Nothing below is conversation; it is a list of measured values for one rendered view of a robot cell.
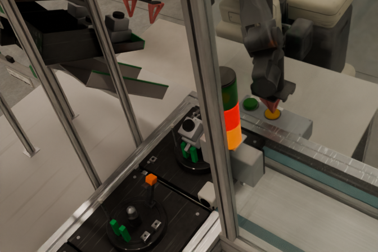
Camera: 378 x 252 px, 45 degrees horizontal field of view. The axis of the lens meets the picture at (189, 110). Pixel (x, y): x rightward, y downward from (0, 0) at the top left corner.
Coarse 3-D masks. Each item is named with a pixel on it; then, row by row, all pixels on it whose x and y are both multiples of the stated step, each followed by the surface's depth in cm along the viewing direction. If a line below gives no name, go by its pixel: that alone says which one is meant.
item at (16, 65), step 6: (66, 0) 102; (72, 0) 100; (78, 0) 99; (84, 6) 99; (0, 12) 85; (6, 18) 85; (0, 54) 103; (0, 60) 103; (6, 60) 101; (102, 60) 110; (12, 66) 100; (18, 66) 99; (24, 66) 98; (24, 72) 98; (30, 72) 97; (36, 78) 96
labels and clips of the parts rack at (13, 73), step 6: (0, 6) 83; (0, 24) 88; (12, 60) 100; (6, 66) 102; (30, 66) 93; (12, 72) 102; (18, 72) 100; (66, 72) 128; (18, 78) 102; (24, 78) 99; (30, 84) 100; (102, 90) 121; (114, 96) 119
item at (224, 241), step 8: (176, 192) 116; (192, 200) 113; (208, 208) 111; (216, 208) 110; (224, 240) 104; (240, 240) 102; (224, 248) 107; (232, 248) 104; (240, 248) 101; (248, 248) 100
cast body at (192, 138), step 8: (184, 120) 110; (192, 120) 110; (200, 120) 113; (184, 128) 109; (192, 128) 108; (200, 128) 110; (184, 136) 110; (192, 136) 108; (200, 136) 111; (192, 144) 111
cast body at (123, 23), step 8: (112, 16) 115; (120, 16) 115; (112, 24) 114; (120, 24) 115; (128, 24) 117; (112, 32) 114; (120, 32) 116; (128, 32) 118; (112, 40) 116; (120, 40) 117
